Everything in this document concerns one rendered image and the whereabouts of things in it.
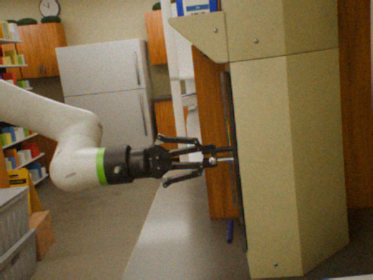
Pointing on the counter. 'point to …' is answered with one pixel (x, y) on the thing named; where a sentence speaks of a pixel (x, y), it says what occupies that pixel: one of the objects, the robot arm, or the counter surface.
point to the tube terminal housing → (288, 132)
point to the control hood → (205, 33)
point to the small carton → (196, 7)
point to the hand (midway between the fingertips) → (216, 155)
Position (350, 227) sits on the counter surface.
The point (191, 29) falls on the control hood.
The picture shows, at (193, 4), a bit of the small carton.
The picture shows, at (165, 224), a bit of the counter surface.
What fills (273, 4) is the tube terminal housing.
